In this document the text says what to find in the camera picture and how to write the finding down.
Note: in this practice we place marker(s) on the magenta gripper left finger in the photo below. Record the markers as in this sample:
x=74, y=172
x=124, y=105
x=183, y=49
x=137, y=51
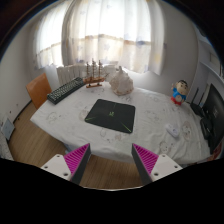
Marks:
x=71, y=166

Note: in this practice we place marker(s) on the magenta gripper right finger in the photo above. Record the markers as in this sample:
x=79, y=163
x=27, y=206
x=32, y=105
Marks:
x=152, y=167

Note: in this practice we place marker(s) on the white computer mouse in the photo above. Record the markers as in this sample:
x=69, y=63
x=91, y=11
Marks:
x=173, y=131

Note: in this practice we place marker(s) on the black square mouse pad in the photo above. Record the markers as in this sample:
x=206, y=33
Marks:
x=112, y=115

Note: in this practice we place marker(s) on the black computer monitor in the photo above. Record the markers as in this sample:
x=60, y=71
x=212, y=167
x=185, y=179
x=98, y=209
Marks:
x=212, y=123

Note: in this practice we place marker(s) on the white patterned tablecloth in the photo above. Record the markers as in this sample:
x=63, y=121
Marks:
x=149, y=119

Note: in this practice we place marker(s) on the black keyboard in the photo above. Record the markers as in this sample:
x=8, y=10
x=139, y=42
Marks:
x=65, y=90

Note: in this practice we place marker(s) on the black wifi router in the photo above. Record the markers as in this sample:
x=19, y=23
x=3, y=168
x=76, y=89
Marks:
x=198, y=107

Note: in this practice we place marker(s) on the cartoon boy figurine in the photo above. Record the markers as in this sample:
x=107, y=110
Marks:
x=180, y=91

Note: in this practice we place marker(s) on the orange wooden chair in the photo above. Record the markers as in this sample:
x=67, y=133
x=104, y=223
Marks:
x=38, y=89

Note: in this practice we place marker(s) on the large white conch shell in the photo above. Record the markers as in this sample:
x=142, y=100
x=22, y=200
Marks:
x=121, y=83

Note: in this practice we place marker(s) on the wooden model sailing ship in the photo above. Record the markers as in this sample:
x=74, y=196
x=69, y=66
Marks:
x=95, y=76

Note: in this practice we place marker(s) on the white sheer curtain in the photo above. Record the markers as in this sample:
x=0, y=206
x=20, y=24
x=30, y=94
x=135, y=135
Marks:
x=127, y=33

